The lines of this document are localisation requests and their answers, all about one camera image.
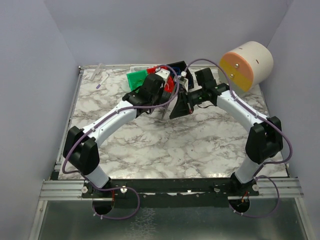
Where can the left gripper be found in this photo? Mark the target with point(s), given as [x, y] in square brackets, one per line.
[164, 94]

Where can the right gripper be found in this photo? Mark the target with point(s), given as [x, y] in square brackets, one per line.
[186, 100]

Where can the black spool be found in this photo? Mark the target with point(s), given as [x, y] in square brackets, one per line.
[165, 111]

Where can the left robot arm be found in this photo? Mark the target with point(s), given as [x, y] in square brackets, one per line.
[81, 147]

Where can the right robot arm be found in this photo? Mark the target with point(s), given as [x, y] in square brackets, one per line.
[264, 140]

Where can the red plastic bin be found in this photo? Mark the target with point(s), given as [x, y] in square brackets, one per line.
[169, 85]

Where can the green plastic bin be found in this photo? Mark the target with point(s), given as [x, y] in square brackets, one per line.
[136, 79]

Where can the black plastic bin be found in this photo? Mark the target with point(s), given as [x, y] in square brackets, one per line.
[180, 66]

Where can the white label card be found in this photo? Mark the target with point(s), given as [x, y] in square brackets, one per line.
[136, 68]

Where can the purple capped marker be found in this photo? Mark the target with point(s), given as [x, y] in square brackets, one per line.
[102, 81]

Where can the large cylinder drum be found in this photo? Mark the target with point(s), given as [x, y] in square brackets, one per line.
[246, 66]

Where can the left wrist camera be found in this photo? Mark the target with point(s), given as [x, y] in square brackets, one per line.
[164, 73]

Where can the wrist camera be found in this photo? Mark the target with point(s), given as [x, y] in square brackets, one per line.
[164, 73]
[183, 81]

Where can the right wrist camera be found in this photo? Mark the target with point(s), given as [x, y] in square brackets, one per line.
[183, 81]

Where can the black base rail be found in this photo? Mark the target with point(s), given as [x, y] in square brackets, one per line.
[168, 193]

